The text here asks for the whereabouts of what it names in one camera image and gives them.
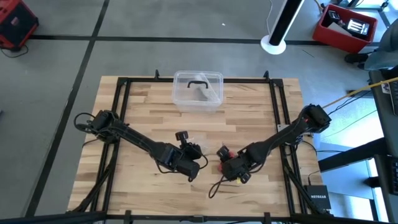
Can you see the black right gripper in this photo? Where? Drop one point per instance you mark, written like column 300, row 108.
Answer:
column 234, row 166

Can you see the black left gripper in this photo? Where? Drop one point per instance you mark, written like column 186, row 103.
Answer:
column 183, row 165

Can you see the red elastic bandage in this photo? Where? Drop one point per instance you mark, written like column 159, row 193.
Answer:
column 230, row 154

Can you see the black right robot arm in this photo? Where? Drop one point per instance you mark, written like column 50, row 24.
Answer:
column 280, row 138

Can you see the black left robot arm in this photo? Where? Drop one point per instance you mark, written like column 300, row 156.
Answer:
column 133, row 140

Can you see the clear lidded storage box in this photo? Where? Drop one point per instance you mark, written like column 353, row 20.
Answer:
column 183, row 93

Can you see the clear packet with grey contents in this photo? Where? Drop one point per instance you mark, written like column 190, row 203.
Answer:
column 202, row 93

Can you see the black white pole stand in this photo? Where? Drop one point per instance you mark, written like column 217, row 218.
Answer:
column 281, row 28

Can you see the black desk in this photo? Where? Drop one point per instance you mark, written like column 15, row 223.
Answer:
column 384, row 124

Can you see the red plastic crate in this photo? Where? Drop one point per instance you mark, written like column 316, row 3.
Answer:
column 339, row 42

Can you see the black keyboard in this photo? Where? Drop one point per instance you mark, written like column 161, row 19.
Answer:
column 395, row 99

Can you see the small black box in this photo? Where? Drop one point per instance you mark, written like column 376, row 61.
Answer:
column 334, row 15

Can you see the silver black device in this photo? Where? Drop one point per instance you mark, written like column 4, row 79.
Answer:
column 357, row 27

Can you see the person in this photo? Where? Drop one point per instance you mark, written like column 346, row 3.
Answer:
column 385, row 53

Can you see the red and black equipment case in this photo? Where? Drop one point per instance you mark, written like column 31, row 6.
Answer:
column 18, row 25

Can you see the black Netgear network switch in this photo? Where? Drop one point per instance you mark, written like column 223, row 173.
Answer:
column 317, row 197

